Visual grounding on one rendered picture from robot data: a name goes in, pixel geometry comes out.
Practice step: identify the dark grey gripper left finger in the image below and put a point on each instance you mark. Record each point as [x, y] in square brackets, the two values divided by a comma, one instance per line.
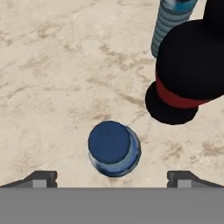
[43, 178]

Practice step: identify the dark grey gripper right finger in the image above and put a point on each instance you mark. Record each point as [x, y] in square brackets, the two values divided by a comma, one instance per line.
[180, 178]

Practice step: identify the blue-capped clear plastic bottle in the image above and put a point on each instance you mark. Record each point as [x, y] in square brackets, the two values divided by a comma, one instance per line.
[112, 147]

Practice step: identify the black bottle with red band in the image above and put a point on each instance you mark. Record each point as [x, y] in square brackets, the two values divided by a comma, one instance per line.
[186, 67]

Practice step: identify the ribbed pale blue plastic bottle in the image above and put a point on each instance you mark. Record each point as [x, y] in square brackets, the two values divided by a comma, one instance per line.
[169, 20]

